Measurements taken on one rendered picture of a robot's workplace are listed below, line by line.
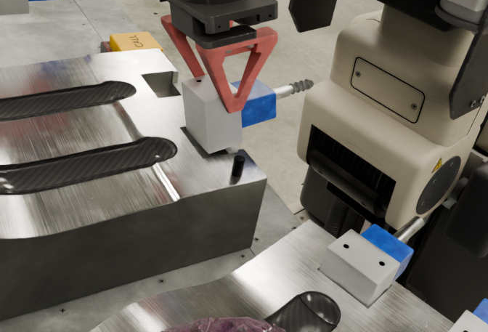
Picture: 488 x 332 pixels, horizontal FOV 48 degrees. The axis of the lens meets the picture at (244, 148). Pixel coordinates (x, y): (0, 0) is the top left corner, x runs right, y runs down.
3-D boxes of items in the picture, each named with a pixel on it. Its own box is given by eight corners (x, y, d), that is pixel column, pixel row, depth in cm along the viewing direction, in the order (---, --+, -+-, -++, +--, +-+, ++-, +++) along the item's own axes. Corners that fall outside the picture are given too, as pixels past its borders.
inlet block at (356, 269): (388, 227, 57) (405, 186, 54) (431, 256, 54) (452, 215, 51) (311, 290, 48) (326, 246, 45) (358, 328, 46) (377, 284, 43)
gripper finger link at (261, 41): (212, 132, 47) (204, 25, 42) (178, 99, 52) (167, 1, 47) (280, 111, 49) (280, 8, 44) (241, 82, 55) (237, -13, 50)
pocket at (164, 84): (174, 97, 66) (177, 70, 63) (193, 121, 62) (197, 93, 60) (138, 102, 63) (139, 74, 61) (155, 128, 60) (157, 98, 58)
